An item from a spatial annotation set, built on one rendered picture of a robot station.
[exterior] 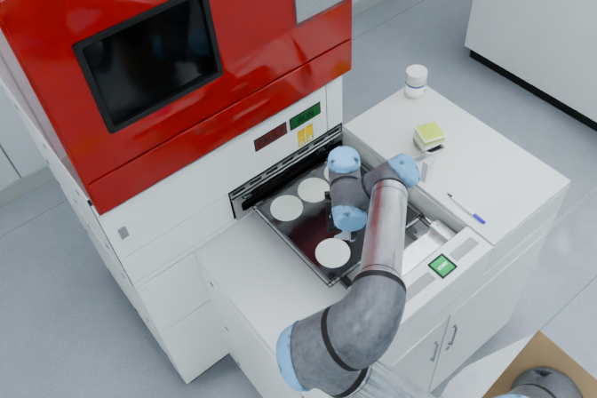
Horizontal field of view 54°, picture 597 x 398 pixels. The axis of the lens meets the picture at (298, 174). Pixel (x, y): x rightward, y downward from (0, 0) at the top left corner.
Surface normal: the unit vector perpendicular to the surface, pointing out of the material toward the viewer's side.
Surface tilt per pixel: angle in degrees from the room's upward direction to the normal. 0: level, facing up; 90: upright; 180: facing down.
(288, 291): 0
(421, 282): 0
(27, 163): 90
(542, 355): 49
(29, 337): 0
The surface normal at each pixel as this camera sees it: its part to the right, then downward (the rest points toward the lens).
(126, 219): 0.62, 0.57
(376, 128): -0.06, -0.65
